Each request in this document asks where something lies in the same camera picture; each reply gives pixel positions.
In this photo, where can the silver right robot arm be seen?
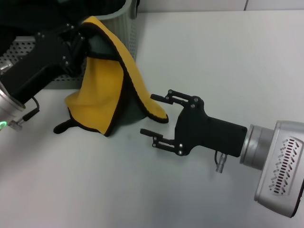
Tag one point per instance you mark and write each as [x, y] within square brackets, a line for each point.
[256, 147]

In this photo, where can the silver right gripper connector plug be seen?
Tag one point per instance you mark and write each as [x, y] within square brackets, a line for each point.
[222, 162]

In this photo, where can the yellow towel with black trim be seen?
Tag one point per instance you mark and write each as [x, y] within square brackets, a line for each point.
[102, 90]

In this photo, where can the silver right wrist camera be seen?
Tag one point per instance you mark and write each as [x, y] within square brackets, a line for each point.
[273, 190]

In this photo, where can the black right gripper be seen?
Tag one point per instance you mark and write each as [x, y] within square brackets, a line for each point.
[209, 133]

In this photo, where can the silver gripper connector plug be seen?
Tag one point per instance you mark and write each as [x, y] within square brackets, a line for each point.
[16, 124]
[222, 162]

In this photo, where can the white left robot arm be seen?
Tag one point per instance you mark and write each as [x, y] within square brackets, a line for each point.
[7, 107]

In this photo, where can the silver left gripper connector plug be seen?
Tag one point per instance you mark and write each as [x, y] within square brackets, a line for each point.
[16, 124]

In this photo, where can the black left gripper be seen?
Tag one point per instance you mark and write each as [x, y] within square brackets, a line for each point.
[40, 61]

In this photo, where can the grey perforated plastic storage box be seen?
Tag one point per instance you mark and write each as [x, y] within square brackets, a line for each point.
[128, 40]

